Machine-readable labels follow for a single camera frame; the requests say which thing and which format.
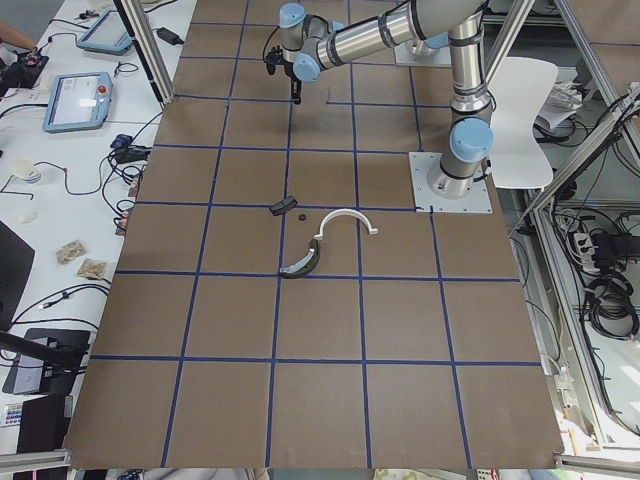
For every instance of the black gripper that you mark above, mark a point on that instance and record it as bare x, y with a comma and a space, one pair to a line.
294, 79

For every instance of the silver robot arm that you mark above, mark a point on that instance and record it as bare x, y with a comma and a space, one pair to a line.
470, 137
310, 44

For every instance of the small black brake pad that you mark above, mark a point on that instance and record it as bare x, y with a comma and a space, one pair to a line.
283, 206

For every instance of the black power adapter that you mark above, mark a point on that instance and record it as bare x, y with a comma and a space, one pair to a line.
169, 36

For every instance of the dark green curved brake shoe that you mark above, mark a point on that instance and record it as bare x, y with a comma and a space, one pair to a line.
305, 265

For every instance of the blue teach pendant far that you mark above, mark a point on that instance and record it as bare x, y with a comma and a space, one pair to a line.
106, 35

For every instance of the blue teach pendant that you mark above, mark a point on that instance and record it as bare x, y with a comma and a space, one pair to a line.
106, 35
78, 102

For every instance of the blue teach pendant near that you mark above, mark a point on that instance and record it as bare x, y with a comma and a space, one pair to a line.
78, 102

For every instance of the white chair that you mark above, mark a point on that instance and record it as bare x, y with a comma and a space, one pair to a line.
520, 87

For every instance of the paper cup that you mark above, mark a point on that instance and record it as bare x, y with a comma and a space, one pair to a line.
25, 170

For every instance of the black monitor stand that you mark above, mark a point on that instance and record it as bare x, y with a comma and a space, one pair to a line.
47, 360

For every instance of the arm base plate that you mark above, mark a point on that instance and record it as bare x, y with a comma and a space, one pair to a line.
435, 192
421, 55

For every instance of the white curved plastic bracket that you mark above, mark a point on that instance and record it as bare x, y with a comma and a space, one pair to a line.
344, 215

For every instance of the aluminium frame post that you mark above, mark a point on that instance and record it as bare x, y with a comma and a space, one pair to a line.
139, 30

